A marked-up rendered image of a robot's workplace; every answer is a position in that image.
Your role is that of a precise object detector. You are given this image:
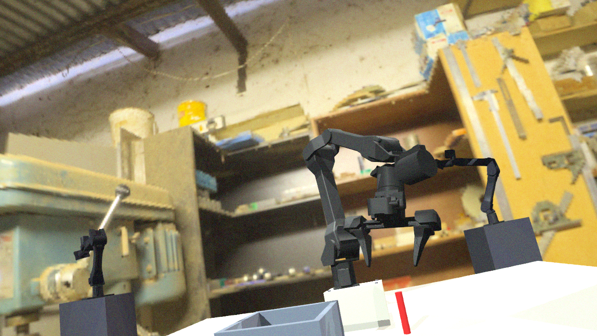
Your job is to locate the red peg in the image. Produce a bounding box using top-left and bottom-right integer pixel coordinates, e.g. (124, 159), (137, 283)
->
(395, 291), (411, 334)

